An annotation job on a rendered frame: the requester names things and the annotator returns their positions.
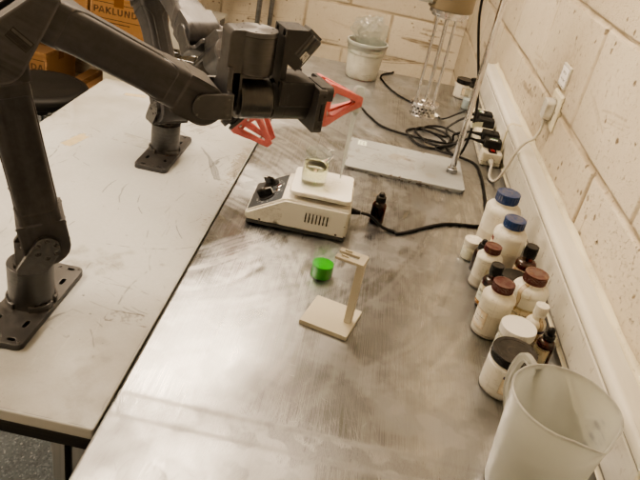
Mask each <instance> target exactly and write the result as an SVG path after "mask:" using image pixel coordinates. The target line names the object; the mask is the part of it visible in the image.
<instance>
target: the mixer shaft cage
mask: <svg viewBox="0 0 640 480"><path fill-rule="evenodd" d="M438 21H439V17H437V16H436V20H435V24H434V27H433V31H432V35H431V39H430V45H429V49H428V52H427V56H426V60H425V64H424V68H423V71H422V74H421V78H420V82H419V86H418V90H417V93H416V96H415V97H412V98H411V107H410V114H411V115H413V116H415V117H418V118H422V119H433V118H434V117H435V115H434V114H435V112H436V110H437V109H438V107H439V104H438V103H437V102H436V97H437V93H438V91H439V87H440V84H441V80H442V76H443V73H444V69H445V66H446V63H447V59H448V56H449V52H450V46H451V42H452V39H453V35H454V32H455V29H456V25H457V21H454V24H453V27H452V31H451V35H450V40H449V44H448V47H447V51H446V55H445V58H444V62H443V65H442V69H441V72H440V75H439V79H438V83H437V86H436V90H435V94H434V96H433V100H431V99H430V98H429V96H430V90H431V86H432V82H433V78H434V75H435V72H436V68H437V65H438V61H439V57H440V54H441V50H442V47H443V43H444V40H445V36H446V32H447V29H448V25H449V21H450V20H447V19H445V23H444V27H443V29H442V35H441V38H440V42H439V46H438V50H437V52H436V56H435V60H434V63H433V67H432V71H431V75H430V80H429V84H428V88H427V91H426V95H425V97H419V93H420V90H421V87H422V83H423V79H424V75H425V71H426V68H427V64H428V61H429V57H430V51H431V47H432V43H433V39H434V35H435V33H436V29H437V25H438ZM420 115H422V116H420ZM424 116H425V117H424Z"/></svg>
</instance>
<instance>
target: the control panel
mask: <svg viewBox="0 0 640 480"><path fill-rule="evenodd" d="M289 178H290V174H289V175H285V176H282V177H278V178H275V179H274V180H278V181H279V184H281V186H279V187H277V185H276V186H275V187H273V188H272V190H273V192H274V195H273V196H272V198H270V199H268V200H265V201H260V200H259V196H258V193H257V190H260V189H264V186H265V184H266V182H262V183H259V184H258V185H257V188H256V190H255V192H254V194H253V196H252V198H251V200H250V204H249V206H248V208H252V207H255V206H259V205H262V204H266V203H268V202H272V201H275V200H279V199H281V198H282V197H283V194H284V191H285V188H286V186H287V184H288V181H289ZM279 184H278V185H279ZM276 189H279V190H276Z"/></svg>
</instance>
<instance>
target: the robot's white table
mask: <svg viewBox="0 0 640 480"><path fill-rule="evenodd" d="M149 105H150V98H149V96H148V95H146V94H145V93H144V92H142V91H140V90H139V89H137V88H135V87H133V86H131V85H129V84H127V83H125V82H120V81H115V80H111V79H107V78H106V79H104V80H103V81H101V82H100V83H98V84H97V85H95V86H94V87H92V88H91V89H89V90H87V91H86V92H84V93H83V94H81V95H80V96H78V97H77V98H75V99H74V100H72V101H71V102H69V103H68V104H67V105H66V106H64V107H63V108H61V109H60V110H58V111H56V112H55V113H53V114H52V115H51V116H49V117H47V118H46V119H44V120H43V121H41V122H40V123H39V124H40V128H41V131H42V136H43V140H44V144H45V148H46V152H47V156H48V160H49V164H50V171H51V175H52V180H53V184H54V187H55V191H56V195H57V197H60V198H61V200H62V206H63V210H64V214H65V216H66V220H67V227H68V231H69V235H70V242H71V247H70V253H69V254H68V256H67V257H66V258H65V259H64V260H62V261H61V262H59V263H62V264H67V265H71V266H75V267H79V268H81V269H82V270H83V276H82V277H81V278H80V280H79V281H78V282H77V283H76V284H75V286H74V287H73V288H72V289H71V291H70V292H69V293H68V295H67V296H66V297H65V298H64V299H63V301H62V302H61V303H60V304H59V306H58V307H57V308H56V309H55V310H54V312H53V313H52V314H51V315H50V317H49V318H48V319H47V321H46V322H45V323H44V324H43V325H42V327H41V328H40V329H39V330H38V332H36V333H35V334H34V335H33V337H32V338H31V340H30V341H29V342H28V344H27V345H26V346H25V347H24V348H23V349H21V350H7V349H2V348H0V431H6V432H10V433H15V434H19V435H24V436H28V437H31V438H36V439H40V440H45V441H49V442H50V452H52V468H53V480H69V479H70V476H71V474H72V473H73V471H74V469H75V467H76V465H77V464H78V462H79V460H80V458H81V457H82V455H83V453H84V451H85V449H86V448H87V446H88V444H89V442H90V440H91V438H92V436H93V435H94V434H95V432H96V430H97V428H98V427H99V425H100V423H101V421H102V420H103V418H104V416H105V414H106V412H107V411H108V409H109V407H110V405H111V403H112V401H113V399H114V397H115V396H116V394H117V392H118V391H119V390H120V388H121V386H122V384H123V382H124V381H125V379H126V377H127V375H128V374H129V372H130V369H131V368H132V366H133V364H134V362H135V360H136V359H137V357H138V355H139V353H140V352H141V350H142V348H143V347H144V345H145V344H146V342H147V340H148V338H149V337H150V334H151V332H152V331H153V329H154V327H155V325H156V323H157V322H158V320H159V318H160V316H161V315H162V313H163V311H164V309H165V307H166V306H167V304H168V302H169V300H170V299H171V297H172V295H173V293H174V292H175V290H176V288H177V286H178V285H179V283H180V281H181V279H182V278H183V276H184V274H185V272H186V270H187V269H188V267H189V265H190V263H191V261H192V259H193V257H194V255H195V254H196V252H197V251H198V249H199V248H200V246H201V244H202V242H203V240H204V239H205V237H206V235H207V233H208V232H209V230H210V227H211V226H212V224H213V222H214V220H215V218H216V217H217V215H218V213H219V211H220V210H221V209H222V207H223V205H224V203H225V202H226V200H227V198H228V196H229V195H230V192H231V190H232V188H233V187H234V185H235V183H236V181H237V180H238V178H239V176H240V174H241V173H242V171H243V169H244V167H245V166H246V165H247V163H248V161H249V159H250V157H251V155H252V153H253V151H254V150H255V148H256V146H257V144H258V143H256V142H254V141H252V140H249V139H248V138H245V137H243V136H240V135H237V134H235V133H232V132H231V130H230V129H229V126H230V124H228V125H226V126H224V125H223V124H222V123H221V122H220V121H221V120H217V121H216V122H214V123H213V124H210V125H207V126H198V125H195V124H193V123H192V122H190V121H188V123H181V130H180V135H185V136H189V137H191V143H190V144H189V146H188V147H187V148H186V149H185V151H184V152H183V153H182V154H181V155H180V157H179V158H178V159H177V160H176V162H175V163H174V164H173V165H172V167H171V168H170V169H169V170H168V172H167V173H159V172H154V171H149V170H141V169H138V168H136V167H135V166H134V163H135V161H136V160H137V159H138V158H139V157H140V156H141V155H142V153H143V152H144V151H145V150H146V149H147V148H148V147H149V143H150V139H151V123H150V122H149V121H148V120H147V119H146V113H147V110H148V108H149ZM7 184H8V183H7V180H6V176H5V173H4V170H3V167H2V163H1V160H0V302H1V301H2V300H3V299H4V298H5V294H6V291H7V290H8V284H7V271H6V261H7V259H8V258H9V257H10V256H11V255H13V254H14V246H13V239H14V237H15V236H16V234H17V232H16V231H15V230H16V228H15V220H14V211H13V205H12V201H11V197H10V191H9V190H8V185H7Z"/></svg>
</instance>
